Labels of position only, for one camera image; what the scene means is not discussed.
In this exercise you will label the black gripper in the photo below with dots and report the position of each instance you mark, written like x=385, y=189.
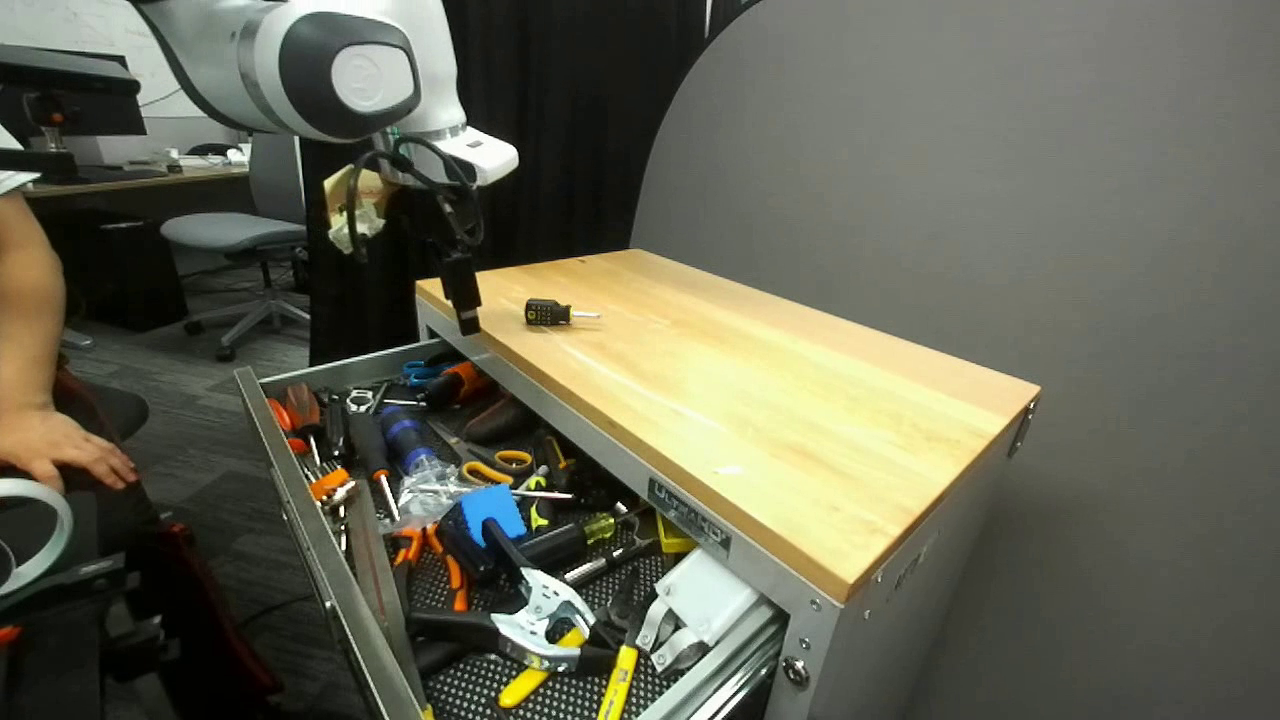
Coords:
x=460, y=226

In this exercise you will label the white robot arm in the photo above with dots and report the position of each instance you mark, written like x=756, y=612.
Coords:
x=266, y=52

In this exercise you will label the person's bare forearm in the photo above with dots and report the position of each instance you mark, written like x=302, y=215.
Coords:
x=27, y=306

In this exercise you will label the black stubby screwdriver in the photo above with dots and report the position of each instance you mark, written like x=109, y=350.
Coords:
x=544, y=312

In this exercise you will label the black yellow screwdriver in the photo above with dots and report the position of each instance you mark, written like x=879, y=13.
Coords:
x=587, y=539

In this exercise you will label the open grey tool drawer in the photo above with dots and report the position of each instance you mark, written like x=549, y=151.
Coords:
x=351, y=593

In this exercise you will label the black mesh drawer liner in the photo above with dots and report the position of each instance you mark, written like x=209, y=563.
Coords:
x=464, y=691

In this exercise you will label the person's bare hand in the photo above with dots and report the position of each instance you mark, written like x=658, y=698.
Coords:
x=61, y=444

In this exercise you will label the orange black pliers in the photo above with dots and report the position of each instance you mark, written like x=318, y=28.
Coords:
x=460, y=381

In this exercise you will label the beige crumpled cloth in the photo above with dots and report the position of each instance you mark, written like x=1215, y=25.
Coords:
x=355, y=204

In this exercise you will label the clear plastic bag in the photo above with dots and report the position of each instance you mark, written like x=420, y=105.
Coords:
x=431, y=493

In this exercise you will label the blue block tool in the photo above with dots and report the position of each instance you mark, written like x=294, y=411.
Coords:
x=480, y=517

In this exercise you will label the black curtain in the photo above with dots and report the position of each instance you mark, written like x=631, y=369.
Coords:
x=572, y=121

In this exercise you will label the grey office chair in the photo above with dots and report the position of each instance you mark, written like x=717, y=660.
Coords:
x=233, y=236

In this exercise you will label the silver white clamp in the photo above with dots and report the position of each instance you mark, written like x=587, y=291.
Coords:
x=541, y=612

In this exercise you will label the black box under desk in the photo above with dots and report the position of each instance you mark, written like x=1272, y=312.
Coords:
x=137, y=273

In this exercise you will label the wooden desk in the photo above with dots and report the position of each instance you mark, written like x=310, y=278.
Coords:
x=132, y=182

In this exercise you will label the white cardboard box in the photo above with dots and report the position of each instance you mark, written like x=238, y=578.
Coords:
x=702, y=602

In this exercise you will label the black monitor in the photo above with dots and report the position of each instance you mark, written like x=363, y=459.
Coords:
x=64, y=92

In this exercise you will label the white curved hoop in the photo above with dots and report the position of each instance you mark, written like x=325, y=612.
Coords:
x=57, y=534

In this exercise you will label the black seat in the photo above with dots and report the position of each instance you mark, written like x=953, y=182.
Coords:
x=120, y=625

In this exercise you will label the grey rounded partition panel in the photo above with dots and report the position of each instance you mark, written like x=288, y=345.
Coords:
x=1002, y=160

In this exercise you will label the grey metal tool cabinet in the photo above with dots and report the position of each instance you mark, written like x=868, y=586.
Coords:
x=904, y=643

